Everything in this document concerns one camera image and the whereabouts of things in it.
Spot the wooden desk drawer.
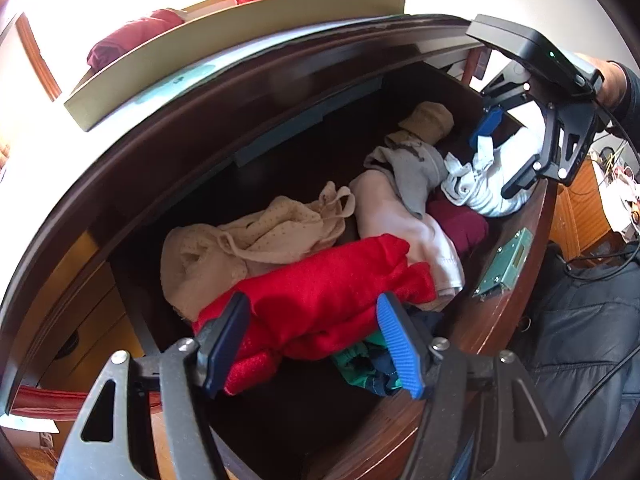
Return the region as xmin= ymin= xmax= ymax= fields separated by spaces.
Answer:
xmin=107 ymin=62 xmax=561 ymax=480

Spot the metal drawer lock plate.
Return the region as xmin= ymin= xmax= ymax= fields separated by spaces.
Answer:
xmin=472 ymin=227 xmax=533 ymax=301

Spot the dark blue underwear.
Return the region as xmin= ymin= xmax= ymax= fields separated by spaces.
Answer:
xmin=367 ymin=345 xmax=403 ymax=398

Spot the person's right forearm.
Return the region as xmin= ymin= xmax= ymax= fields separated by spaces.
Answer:
xmin=607 ymin=62 xmax=640 ymax=161

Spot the tan underwear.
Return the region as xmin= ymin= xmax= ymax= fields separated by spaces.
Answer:
xmin=385 ymin=101 xmax=455 ymax=148

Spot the wooden door frame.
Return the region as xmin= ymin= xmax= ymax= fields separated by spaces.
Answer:
xmin=14 ymin=12 xmax=62 ymax=103

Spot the pale pink underwear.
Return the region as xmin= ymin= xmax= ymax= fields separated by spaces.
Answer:
xmin=348 ymin=169 xmax=466 ymax=297

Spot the wooden side drawer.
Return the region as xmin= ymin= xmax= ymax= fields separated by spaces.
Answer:
xmin=37 ymin=285 xmax=151 ymax=396
xmin=30 ymin=230 xmax=118 ymax=341

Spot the black cable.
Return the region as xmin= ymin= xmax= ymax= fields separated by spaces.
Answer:
xmin=547 ymin=242 xmax=640 ymax=273

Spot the light wooden cabinet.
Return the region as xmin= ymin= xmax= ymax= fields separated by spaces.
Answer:
xmin=547 ymin=155 xmax=640 ymax=261

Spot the beige dotted underwear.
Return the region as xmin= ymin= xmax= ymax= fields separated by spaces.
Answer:
xmin=220 ymin=180 xmax=357 ymax=266

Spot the person's right hand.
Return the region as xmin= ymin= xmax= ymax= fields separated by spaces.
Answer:
xmin=596 ymin=61 xmax=628 ymax=107

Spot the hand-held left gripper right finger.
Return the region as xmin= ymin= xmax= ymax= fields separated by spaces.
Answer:
xmin=376 ymin=291 xmax=576 ymax=480

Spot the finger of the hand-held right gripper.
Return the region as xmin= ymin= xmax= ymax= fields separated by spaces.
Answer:
xmin=469 ymin=62 xmax=533 ymax=147
xmin=501 ymin=101 xmax=599 ymax=201

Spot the pile of small clutter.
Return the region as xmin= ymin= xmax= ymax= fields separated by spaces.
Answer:
xmin=590 ymin=145 xmax=640 ymax=233

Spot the grey underwear with dark marks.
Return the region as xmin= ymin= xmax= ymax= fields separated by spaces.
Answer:
xmin=363 ymin=132 xmax=448 ymax=220

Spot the red cloth strip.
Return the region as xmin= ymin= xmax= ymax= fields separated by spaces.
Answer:
xmin=7 ymin=385 xmax=96 ymax=421

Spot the dark red underwear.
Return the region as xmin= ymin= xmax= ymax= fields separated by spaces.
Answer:
xmin=86 ymin=8 xmax=187 ymax=71

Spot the maroon underwear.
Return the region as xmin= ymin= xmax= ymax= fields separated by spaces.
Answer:
xmin=425 ymin=199 xmax=490 ymax=266

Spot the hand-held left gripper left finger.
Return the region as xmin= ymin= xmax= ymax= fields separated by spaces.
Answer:
xmin=52 ymin=291 xmax=252 ymax=480

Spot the green underwear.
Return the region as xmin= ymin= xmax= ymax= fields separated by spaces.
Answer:
xmin=332 ymin=340 xmax=403 ymax=397

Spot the white underwear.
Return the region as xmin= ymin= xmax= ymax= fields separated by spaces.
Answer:
xmin=440 ymin=127 xmax=543 ymax=217

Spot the shallow cardboard box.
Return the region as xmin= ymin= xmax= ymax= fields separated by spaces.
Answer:
xmin=63 ymin=0 xmax=407 ymax=132

